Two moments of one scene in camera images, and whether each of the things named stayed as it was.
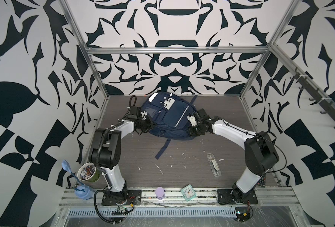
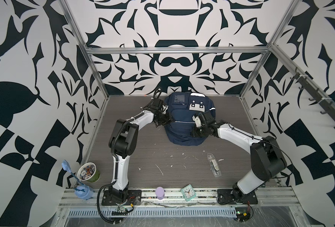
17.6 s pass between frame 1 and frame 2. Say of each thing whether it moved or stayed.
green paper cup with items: stayed
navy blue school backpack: moved
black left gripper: moved
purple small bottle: stayed
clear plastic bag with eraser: stayed
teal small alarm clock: stayed
